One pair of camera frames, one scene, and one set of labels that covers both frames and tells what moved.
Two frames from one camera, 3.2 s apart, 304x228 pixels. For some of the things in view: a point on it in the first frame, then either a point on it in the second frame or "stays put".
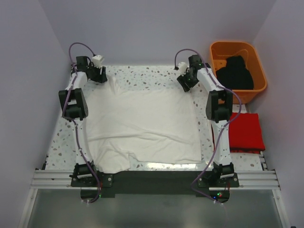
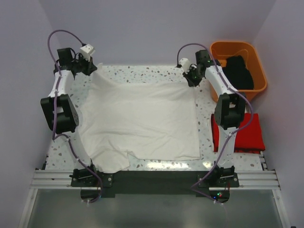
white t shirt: [151, 126] stays put
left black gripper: [100, 78] to [90, 67]
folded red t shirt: [245, 134] stays put
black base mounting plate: [152, 183] stays put
